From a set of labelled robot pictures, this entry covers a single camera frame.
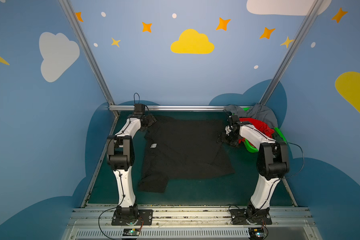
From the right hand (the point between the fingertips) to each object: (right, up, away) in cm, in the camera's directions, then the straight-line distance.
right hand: (224, 141), depth 97 cm
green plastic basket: (+36, +6, +1) cm, 36 cm away
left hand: (-48, +13, +5) cm, 50 cm away
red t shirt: (+8, +11, -27) cm, 30 cm away
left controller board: (-53, -41, -26) cm, 72 cm away
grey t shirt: (+30, +21, +14) cm, 40 cm away
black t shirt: (-32, -4, -1) cm, 32 cm away
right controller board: (+8, -42, -26) cm, 50 cm away
